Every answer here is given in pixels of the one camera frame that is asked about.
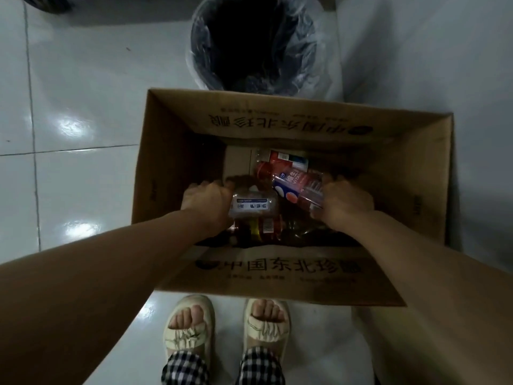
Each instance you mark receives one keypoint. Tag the person's right forearm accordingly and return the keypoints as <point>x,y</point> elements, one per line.
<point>441,284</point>

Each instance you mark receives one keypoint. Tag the person's left forearm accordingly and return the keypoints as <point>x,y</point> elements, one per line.
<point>100,284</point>

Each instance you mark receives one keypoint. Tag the person's left fingers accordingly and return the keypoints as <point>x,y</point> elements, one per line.
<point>212,184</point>

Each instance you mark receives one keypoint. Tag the person's right hand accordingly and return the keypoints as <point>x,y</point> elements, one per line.
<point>348,202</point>

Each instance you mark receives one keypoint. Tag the clear bottle with white label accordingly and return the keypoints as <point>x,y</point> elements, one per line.
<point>256,204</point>

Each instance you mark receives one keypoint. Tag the clear plastic bin liner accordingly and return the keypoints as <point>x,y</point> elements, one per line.
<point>323,70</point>

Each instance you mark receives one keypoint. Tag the person's foot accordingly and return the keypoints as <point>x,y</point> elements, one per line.
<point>266,310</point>
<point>186,316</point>

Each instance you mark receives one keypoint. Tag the person's right foot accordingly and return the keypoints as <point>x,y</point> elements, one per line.
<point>266,310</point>

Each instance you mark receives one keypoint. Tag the black white checked trousers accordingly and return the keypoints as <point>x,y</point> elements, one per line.
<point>182,368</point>

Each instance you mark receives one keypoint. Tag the cream left sandal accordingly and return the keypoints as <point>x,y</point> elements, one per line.
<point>188,336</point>

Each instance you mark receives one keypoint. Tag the dark object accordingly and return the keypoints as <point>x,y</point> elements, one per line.
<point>46,3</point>

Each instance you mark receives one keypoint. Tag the red and white carton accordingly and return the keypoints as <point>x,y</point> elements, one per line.
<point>288,159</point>

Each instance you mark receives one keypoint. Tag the brown cardboard box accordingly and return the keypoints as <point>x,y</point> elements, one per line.
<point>404,172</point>

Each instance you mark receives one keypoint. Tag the black waste bin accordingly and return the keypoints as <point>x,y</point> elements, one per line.
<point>256,36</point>

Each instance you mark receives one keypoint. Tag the dark empty plastic bottle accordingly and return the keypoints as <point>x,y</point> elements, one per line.
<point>300,228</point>

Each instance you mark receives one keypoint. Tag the cream sandal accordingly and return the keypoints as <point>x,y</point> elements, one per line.
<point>188,336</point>
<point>266,332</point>

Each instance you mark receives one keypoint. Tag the person's right fingers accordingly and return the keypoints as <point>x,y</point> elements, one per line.
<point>325,192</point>

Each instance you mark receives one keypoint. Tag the bottle with red yellow label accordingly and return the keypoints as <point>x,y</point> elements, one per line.
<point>260,228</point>

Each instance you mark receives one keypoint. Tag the cream right sandal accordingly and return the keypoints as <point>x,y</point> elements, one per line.
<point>266,332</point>

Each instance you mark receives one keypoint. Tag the clear bottle with red label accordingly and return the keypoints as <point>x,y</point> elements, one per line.
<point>294,184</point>

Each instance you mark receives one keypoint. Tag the person's left hand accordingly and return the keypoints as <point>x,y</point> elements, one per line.
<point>208,202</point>

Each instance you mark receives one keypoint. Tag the person's left foot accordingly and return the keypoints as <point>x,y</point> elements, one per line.
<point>186,316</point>

